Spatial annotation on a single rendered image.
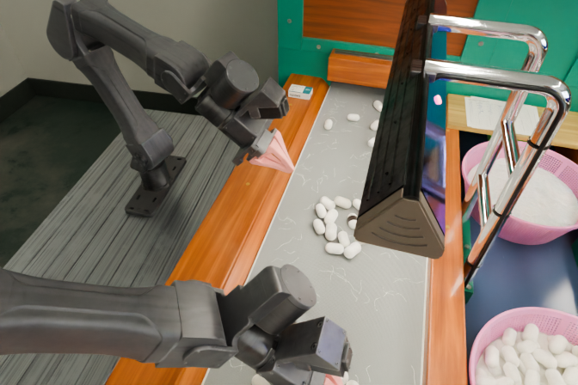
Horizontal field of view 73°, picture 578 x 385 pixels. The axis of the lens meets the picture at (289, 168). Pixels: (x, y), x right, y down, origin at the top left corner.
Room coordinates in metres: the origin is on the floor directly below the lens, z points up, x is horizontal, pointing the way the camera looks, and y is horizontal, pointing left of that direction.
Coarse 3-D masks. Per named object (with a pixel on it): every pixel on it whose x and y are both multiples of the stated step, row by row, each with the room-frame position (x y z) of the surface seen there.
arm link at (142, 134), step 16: (80, 48) 0.68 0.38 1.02; (96, 48) 0.73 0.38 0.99; (80, 64) 0.68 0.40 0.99; (96, 64) 0.68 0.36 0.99; (112, 64) 0.70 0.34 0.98; (96, 80) 0.68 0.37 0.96; (112, 80) 0.68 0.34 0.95; (112, 96) 0.67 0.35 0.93; (128, 96) 0.68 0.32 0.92; (112, 112) 0.68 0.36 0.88; (128, 112) 0.67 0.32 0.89; (144, 112) 0.69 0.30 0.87; (128, 128) 0.65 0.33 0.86; (144, 128) 0.66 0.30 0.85; (160, 128) 0.69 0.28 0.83; (128, 144) 0.65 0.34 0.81; (144, 144) 0.64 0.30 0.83; (160, 144) 0.66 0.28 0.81; (160, 160) 0.65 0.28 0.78
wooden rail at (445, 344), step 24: (456, 144) 0.72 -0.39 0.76; (456, 168) 0.63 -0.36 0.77; (456, 192) 0.56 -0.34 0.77; (456, 216) 0.50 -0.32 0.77; (456, 240) 0.44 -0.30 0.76; (432, 264) 0.39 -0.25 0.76; (456, 264) 0.39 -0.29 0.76; (432, 288) 0.34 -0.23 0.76; (456, 288) 0.34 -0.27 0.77; (432, 312) 0.30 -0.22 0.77; (456, 312) 0.30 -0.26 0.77; (432, 336) 0.26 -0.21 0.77; (456, 336) 0.26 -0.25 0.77; (432, 360) 0.23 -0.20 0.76; (456, 360) 0.23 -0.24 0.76; (432, 384) 0.20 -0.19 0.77; (456, 384) 0.20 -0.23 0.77
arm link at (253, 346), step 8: (256, 328) 0.21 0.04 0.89; (240, 336) 0.20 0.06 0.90; (248, 336) 0.20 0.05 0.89; (256, 336) 0.21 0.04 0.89; (264, 336) 0.21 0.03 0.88; (272, 336) 0.21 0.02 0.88; (240, 344) 0.20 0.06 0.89; (248, 344) 0.20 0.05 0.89; (256, 344) 0.20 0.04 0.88; (264, 344) 0.20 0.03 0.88; (272, 344) 0.20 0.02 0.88; (240, 352) 0.19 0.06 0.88; (248, 352) 0.19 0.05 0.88; (256, 352) 0.19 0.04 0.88; (264, 352) 0.19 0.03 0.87; (240, 360) 0.19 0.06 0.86; (248, 360) 0.19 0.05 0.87; (256, 360) 0.19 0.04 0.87
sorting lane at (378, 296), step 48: (336, 96) 0.97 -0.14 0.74; (336, 144) 0.75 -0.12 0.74; (288, 192) 0.58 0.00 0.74; (336, 192) 0.58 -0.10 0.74; (288, 240) 0.46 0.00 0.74; (336, 240) 0.46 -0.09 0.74; (336, 288) 0.36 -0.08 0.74; (384, 288) 0.36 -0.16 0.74; (384, 336) 0.28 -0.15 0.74; (240, 384) 0.21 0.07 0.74; (384, 384) 0.21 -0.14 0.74
